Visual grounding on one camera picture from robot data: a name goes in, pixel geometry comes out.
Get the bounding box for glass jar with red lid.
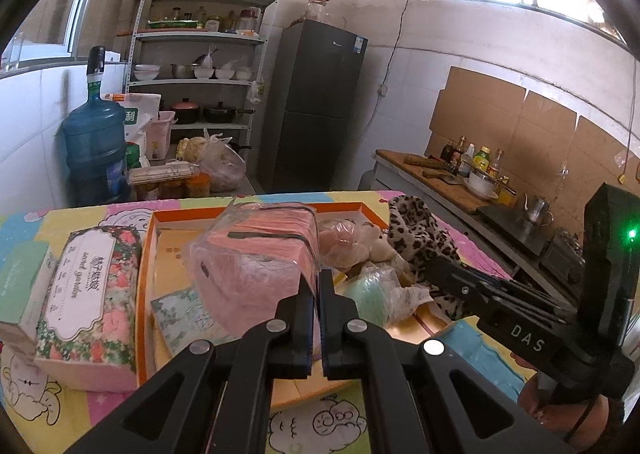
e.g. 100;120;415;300
304;0;331;23

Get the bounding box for cardboard wall sheets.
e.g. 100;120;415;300
427;66;640;245

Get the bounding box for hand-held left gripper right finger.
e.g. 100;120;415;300
318;269;576;454

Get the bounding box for sliding window frame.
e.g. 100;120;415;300
0;0;166;79

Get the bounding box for wooden cutting board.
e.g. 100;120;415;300
375;149;506;215

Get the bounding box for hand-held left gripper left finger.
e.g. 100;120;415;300
87;276;321;454

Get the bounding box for bagged mint green sponge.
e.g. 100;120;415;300
345;266;436;329

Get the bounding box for white sack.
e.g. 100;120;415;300
104;92;163;159

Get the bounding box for steel kettle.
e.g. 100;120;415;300
522;194;555;225

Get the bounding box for black wok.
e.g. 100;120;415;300
202;102;255;123

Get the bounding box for floral tissue box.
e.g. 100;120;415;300
32;225;143;394

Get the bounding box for white floral tissue pack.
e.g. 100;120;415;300
150;286;241;359

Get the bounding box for leopard print scrunchie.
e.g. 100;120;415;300
387;195;481;321

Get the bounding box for orange rimmed shallow box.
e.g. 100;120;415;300
136;201;468;410

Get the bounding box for person's right hand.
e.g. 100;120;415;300
516;354;626;452

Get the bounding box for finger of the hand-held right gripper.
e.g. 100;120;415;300
425;256;568;315
422;270;561;329

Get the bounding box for clear plastic bag of food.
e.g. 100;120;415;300
177;129;248;193

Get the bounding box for blue water jug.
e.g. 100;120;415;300
62;101;132;207

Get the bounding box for packet of dry noodles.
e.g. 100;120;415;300
127;161;198;185

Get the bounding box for cleaver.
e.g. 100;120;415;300
422;169;463;185

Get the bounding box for white enamel bowl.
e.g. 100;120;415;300
462;169;501;199

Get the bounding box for grey refrigerator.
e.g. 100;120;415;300
260;18;369;195

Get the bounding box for black induction cooker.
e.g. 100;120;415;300
477;204;556;257

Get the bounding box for row of shelf jars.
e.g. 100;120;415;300
150;6;263;32

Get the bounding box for black pot with red lid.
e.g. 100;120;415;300
171;98;202;125

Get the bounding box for pink plastic bin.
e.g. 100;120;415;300
147;112;178;162

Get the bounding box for bagged pink sponge puff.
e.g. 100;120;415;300
317;218;366;267

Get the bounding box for packaged pink towel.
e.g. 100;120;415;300
182;199;321;339

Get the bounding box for black water pump dispenser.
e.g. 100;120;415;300
86;46;107;104

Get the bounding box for grey kitchen counter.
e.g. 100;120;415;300
372;154;551;279

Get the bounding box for mint green carton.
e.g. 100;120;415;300
0;240;61;350

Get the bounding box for group of condiment bottles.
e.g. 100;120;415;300
440;136;503;179

